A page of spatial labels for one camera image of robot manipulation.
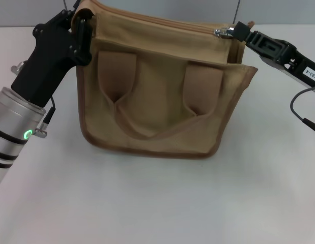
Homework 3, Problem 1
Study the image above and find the left gripper cable with connectors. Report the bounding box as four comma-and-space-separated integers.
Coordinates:
10, 60, 58, 139

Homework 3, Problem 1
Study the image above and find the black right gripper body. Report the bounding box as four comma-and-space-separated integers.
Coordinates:
274, 40, 315, 88

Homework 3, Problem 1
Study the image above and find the right gripper cable with connectors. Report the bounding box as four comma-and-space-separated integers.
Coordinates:
289, 81, 315, 134

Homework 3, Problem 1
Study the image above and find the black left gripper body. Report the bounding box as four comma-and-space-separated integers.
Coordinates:
11, 22, 93, 107

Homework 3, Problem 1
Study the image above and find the silver metal zipper pull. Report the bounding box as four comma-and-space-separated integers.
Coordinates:
213, 26, 235, 38

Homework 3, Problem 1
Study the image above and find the gripper cable with connectors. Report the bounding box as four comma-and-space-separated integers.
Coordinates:
289, 81, 315, 134
10, 60, 58, 139

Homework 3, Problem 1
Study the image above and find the khaki canvas food bag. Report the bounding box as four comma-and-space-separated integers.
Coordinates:
71, 0, 257, 160

